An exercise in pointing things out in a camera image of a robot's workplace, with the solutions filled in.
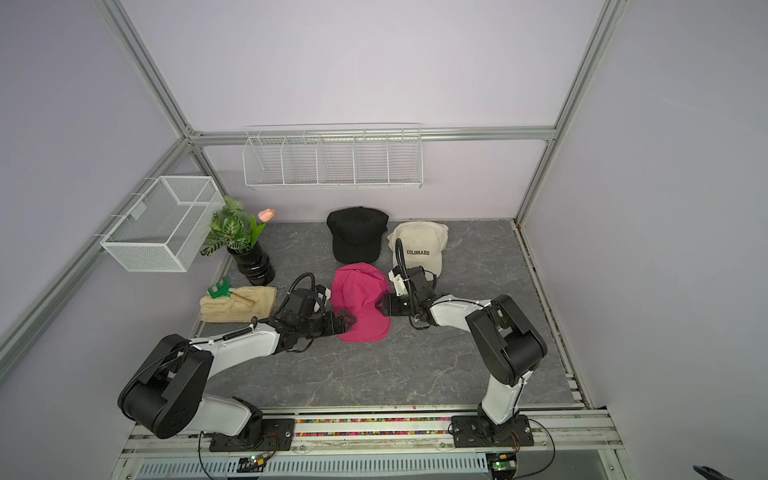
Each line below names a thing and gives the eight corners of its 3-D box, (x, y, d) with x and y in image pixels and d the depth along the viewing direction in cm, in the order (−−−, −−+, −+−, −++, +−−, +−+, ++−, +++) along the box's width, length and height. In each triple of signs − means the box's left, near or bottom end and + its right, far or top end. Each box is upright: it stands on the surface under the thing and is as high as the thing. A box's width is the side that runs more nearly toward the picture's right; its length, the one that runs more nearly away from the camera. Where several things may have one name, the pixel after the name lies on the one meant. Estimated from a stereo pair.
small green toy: (213, 301, 100) (208, 296, 97) (212, 286, 104) (208, 281, 101) (230, 295, 101) (226, 291, 99) (229, 281, 105) (225, 276, 103)
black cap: (327, 262, 108) (322, 246, 101) (334, 222, 121) (330, 205, 114) (386, 262, 108) (385, 246, 101) (387, 222, 121) (386, 205, 114)
